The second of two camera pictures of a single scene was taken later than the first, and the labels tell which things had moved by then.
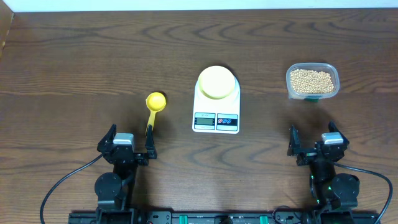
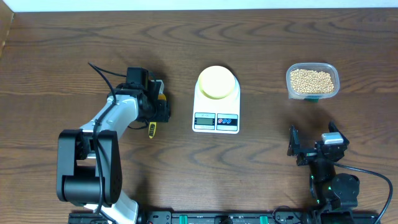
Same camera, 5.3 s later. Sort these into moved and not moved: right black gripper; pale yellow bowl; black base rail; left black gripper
Moved: left black gripper
Not moved: pale yellow bowl; black base rail; right black gripper
